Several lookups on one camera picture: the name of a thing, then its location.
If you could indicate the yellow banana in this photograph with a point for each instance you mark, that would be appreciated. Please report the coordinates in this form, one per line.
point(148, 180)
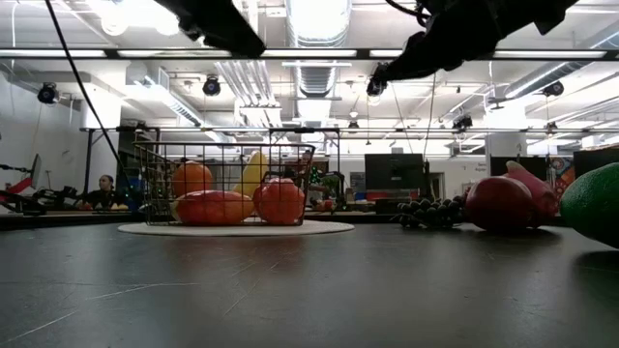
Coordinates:
point(254, 174)

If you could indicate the red apple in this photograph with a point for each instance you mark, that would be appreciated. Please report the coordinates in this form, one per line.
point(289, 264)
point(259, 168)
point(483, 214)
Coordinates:
point(498, 203)

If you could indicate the dark grape bunch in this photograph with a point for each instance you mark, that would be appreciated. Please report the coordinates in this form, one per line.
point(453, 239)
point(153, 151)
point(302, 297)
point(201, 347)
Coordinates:
point(430, 210)

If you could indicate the red orange mango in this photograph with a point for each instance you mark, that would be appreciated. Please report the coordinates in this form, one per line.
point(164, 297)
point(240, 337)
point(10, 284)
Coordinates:
point(213, 208)

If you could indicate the black divider panel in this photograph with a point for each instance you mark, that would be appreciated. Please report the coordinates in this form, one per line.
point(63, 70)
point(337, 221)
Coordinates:
point(517, 165)

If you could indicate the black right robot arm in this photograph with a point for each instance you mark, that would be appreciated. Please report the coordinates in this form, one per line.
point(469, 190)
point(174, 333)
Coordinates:
point(551, 12)

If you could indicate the round orange fruit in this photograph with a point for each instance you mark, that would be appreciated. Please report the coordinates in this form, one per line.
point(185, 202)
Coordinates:
point(191, 178)

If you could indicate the black wall screen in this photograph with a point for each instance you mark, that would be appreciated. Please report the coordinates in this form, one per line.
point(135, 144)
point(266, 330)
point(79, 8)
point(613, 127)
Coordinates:
point(394, 171)

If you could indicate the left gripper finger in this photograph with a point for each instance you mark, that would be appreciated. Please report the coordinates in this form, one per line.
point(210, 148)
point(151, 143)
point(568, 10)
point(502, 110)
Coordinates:
point(239, 38)

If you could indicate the colourful patterned panel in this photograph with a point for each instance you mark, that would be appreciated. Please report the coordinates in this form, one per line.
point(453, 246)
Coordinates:
point(562, 176)

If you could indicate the black ceiling camera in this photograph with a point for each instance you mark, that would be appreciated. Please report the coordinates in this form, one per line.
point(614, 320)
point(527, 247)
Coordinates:
point(374, 88)
point(552, 88)
point(48, 93)
point(211, 86)

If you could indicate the green avocado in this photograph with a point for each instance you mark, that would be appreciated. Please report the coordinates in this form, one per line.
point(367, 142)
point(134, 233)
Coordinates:
point(595, 203)

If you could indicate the white round plate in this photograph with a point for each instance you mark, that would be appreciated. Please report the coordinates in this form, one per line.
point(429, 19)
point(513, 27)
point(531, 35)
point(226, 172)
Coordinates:
point(329, 228)

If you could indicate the red bumpy round fruit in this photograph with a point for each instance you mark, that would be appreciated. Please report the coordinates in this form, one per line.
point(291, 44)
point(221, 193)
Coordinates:
point(279, 200)

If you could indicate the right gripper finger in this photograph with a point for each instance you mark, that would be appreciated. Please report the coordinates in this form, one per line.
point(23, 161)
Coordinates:
point(406, 67)

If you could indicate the pink dragon fruit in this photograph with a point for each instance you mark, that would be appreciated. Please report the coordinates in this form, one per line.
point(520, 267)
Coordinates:
point(541, 193)

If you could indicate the person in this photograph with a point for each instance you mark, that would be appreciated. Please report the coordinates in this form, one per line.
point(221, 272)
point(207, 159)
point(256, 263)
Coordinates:
point(104, 195)

